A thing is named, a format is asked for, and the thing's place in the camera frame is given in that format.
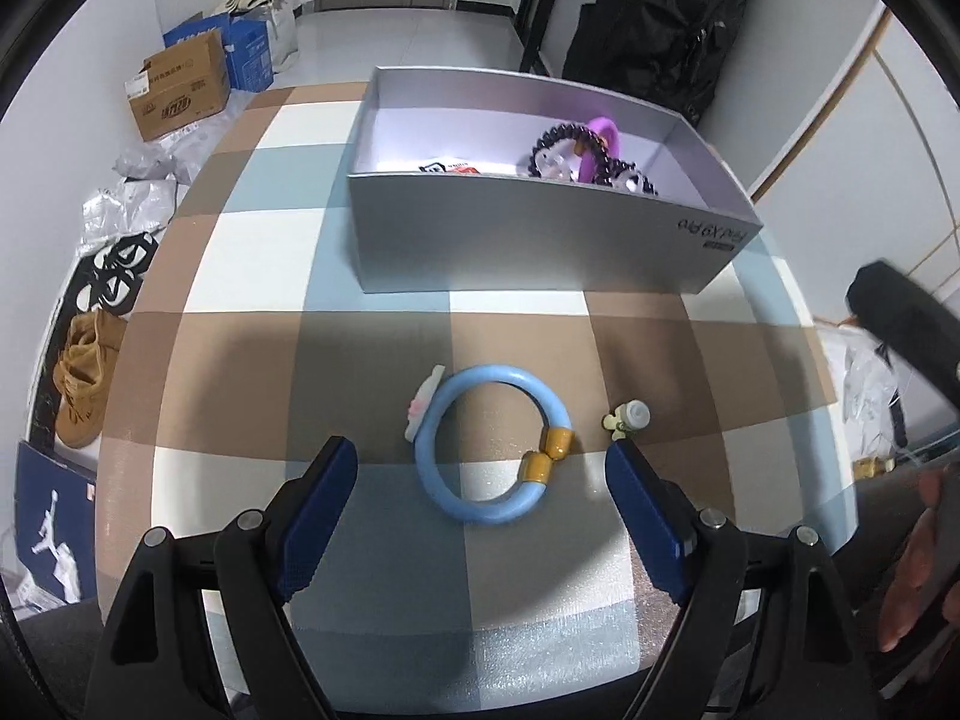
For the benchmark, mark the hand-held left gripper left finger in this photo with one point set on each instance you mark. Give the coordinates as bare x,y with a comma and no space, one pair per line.
319,517

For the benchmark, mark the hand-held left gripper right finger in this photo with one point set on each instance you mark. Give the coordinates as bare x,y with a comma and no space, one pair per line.
649,517

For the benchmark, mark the silver cardboard box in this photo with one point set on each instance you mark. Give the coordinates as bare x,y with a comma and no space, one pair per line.
525,232

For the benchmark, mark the person's right hand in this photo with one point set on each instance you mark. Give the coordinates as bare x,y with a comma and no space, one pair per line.
911,577

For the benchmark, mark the white crumpled plastic bag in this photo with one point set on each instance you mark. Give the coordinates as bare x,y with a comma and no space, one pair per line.
874,397

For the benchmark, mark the small white and yellow charm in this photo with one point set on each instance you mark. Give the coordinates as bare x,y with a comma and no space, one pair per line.
634,414

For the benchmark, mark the navy shoe box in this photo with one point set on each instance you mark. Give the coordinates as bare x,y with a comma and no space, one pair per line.
52,525

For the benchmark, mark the checked brown and blue mat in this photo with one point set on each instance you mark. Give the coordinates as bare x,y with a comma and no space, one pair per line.
240,262

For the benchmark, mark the dark grey cloth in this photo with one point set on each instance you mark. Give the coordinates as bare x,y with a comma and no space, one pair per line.
60,667

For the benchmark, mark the black and white sneaker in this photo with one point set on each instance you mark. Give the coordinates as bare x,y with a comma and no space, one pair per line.
109,291
127,255

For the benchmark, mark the crumpled silver plastic bag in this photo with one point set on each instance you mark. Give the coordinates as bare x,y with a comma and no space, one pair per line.
127,210

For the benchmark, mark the round white printed badge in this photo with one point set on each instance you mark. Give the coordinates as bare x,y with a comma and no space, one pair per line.
450,166

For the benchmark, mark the black backpack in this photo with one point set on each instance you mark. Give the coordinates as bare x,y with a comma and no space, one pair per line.
660,22

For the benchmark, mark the white plastic mailing bag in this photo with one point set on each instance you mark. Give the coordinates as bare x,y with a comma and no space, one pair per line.
187,150

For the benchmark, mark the brown cardboard box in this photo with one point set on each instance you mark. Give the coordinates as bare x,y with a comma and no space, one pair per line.
180,94

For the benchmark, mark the blue cardboard box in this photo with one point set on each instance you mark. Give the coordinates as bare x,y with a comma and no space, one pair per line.
251,52

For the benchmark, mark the cream cloth tote bag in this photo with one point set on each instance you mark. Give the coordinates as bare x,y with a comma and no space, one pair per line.
277,22

